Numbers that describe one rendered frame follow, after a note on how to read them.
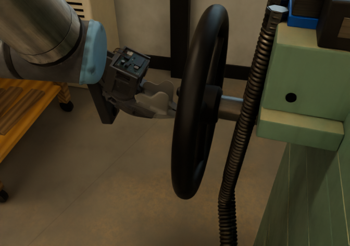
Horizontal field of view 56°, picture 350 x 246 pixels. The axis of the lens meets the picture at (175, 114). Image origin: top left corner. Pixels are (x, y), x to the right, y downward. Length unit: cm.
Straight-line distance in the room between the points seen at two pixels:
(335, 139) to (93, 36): 32
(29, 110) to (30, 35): 121
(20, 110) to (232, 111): 121
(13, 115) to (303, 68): 133
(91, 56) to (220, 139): 120
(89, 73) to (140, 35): 151
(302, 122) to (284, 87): 5
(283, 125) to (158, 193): 103
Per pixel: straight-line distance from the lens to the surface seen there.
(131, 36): 199
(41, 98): 163
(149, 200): 136
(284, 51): 37
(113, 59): 58
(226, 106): 48
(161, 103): 59
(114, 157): 152
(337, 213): 40
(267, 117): 40
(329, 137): 41
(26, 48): 41
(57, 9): 39
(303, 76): 38
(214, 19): 42
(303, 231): 53
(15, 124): 154
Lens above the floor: 113
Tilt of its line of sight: 42 degrees down
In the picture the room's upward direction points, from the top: straight up
